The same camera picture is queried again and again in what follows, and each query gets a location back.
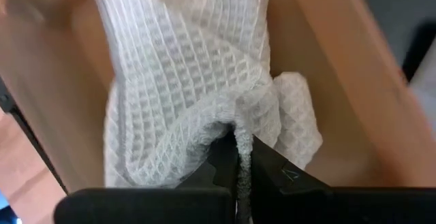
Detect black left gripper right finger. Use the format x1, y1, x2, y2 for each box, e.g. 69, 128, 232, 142
251, 135, 436, 224

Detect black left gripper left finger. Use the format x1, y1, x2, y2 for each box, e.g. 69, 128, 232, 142
54, 131, 240, 224

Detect white waffle weave towel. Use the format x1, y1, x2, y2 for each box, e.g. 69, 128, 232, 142
91, 0, 324, 224

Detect orange plastic basket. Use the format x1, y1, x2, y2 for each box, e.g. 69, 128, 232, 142
0, 0, 436, 193

